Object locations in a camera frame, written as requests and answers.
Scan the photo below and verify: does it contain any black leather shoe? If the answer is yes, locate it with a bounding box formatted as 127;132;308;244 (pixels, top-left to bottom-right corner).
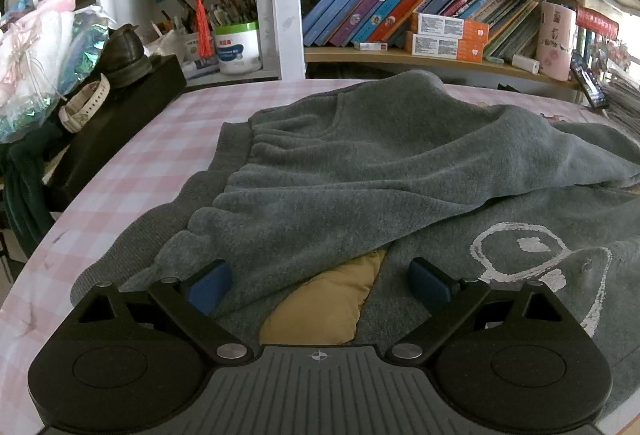
92;24;153;89

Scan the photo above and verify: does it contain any iridescent plastic bag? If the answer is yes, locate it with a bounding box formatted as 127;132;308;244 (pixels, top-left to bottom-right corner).
0;5;118;143

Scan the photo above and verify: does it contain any bunch of paint brushes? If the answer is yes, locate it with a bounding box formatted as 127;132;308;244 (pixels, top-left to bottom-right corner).
150;0;261;33

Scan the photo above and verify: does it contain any stack of magazines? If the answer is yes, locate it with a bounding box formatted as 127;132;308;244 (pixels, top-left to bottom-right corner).
597;75;640;136

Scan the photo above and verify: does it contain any dark green cloth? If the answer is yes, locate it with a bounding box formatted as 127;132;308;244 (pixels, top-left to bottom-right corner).
0;120;68;256

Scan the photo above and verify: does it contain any grey sweatshirt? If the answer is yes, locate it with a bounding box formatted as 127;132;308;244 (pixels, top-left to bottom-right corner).
70;69;640;416

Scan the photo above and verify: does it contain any black box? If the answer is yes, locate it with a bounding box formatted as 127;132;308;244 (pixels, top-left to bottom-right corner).
42;54;188;213

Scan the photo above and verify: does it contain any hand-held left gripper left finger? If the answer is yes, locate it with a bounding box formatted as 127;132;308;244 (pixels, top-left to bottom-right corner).
70;259;255;363

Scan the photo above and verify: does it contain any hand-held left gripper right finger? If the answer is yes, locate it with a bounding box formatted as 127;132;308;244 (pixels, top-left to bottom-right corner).
385;257;576;362

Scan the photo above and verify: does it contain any white wristwatch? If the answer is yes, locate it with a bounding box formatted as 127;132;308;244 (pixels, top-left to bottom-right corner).
58;72;111;134

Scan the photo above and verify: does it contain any black smartphone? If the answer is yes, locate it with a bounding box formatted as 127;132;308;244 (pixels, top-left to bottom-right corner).
570;51;610;110

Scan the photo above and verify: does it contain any row of leaning books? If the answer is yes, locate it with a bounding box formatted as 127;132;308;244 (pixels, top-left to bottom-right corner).
301;0;541;63

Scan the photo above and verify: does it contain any white wooden bookshelf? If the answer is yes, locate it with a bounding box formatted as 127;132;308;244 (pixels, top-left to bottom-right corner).
0;0;640;106

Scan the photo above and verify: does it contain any pink white plush toy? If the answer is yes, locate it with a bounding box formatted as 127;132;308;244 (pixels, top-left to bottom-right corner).
0;0;78;111

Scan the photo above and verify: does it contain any pink checked table mat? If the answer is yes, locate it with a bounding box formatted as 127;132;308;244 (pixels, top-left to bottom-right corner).
0;78;640;435

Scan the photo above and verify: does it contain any white jar with green lid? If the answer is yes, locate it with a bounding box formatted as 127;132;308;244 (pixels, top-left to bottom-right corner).
214;21;263;76

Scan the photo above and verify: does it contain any pink cylindrical tin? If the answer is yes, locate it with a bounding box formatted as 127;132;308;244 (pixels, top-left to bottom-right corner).
536;0;577;82

